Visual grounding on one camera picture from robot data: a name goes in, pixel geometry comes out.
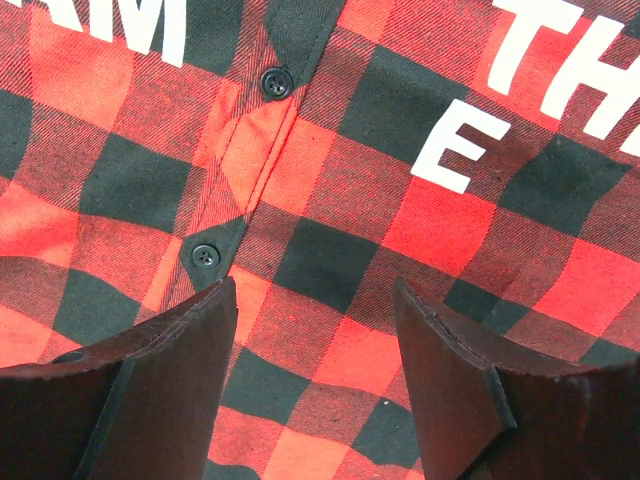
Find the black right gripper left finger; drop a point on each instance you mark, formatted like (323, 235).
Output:
(138, 405)

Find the red black plaid shirt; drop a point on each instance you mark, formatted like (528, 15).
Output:
(315, 151)

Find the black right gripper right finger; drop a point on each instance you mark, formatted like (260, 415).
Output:
(485, 407)

